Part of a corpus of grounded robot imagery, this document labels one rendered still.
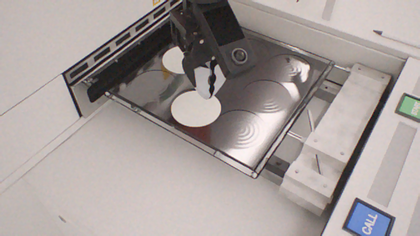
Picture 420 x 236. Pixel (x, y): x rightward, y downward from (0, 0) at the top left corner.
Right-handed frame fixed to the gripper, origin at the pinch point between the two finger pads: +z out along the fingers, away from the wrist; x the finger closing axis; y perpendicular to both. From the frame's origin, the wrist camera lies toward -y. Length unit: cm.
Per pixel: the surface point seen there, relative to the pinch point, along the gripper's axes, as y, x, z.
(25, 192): 11.5, 36.7, 21.9
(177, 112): 7.1, 3.7, 9.3
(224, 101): 5.4, -6.3, 9.4
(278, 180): -12.5, -8.4, 15.5
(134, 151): 7.9, 13.9, 17.4
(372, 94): -5.8, -36.8, 11.3
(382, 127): -17.1, -24.2, 3.3
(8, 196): 10.2, 39.2, 19.4
